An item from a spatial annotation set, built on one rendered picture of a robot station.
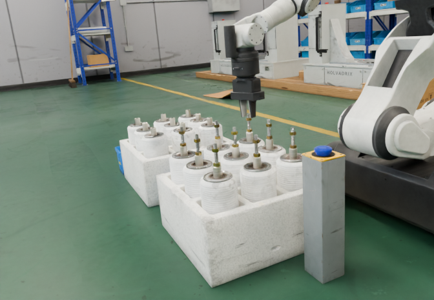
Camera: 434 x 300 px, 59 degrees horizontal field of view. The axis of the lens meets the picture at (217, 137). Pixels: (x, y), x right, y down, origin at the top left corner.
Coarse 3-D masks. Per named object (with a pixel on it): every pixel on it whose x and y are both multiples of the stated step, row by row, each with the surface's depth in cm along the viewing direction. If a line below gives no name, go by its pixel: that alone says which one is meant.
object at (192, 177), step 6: (186, 168) 106; (210, 168) 105; (186, 174) 105; (192, 174) 104; (198, 174) 103; (204, 174) 104; (186, 180) 106; (192, 180) 104; (198, 180) 104; (186, 186) 107; (192, 186) 105; (198, 186) 104; (186, 192) 108; (192, 192) 106; (198, 192) 105
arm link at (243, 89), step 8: (232, 64) 119; (240, 64) 117; (248, 64) 117; (256, 64) 118; (232, 72) 120; (240, 72) 118; (248, 72) 118; (256, 72) 119; (232, 80) 123; (240, 80) 120; (248, 80) 119; (256, 80) 120; (232, 88) 124; (240, 88) 122; (248, 88) 120; (256, 88) 120; (232, 96) 124; (240, 96) 122; (248, 96) 120; (256, 96) 119; (264, 96) 121
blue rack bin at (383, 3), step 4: (380, 0) 610; (384, 0) 614; (376, 4) 601; (380, 4) 594; (384, 4) 588; (388, 4) 582; (392, 4) 577; (376, 8) 603; (380, 8) 596; (384, 8) 591
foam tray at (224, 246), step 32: (160, 192) 122; (288, 192) 102; (192, 224) 98; (224, 224) 92; (256, 224) 96; (288, 224) 101; (192, 256) 103; (224, 256) 94; (256, 256) 98; (288, 256) 103
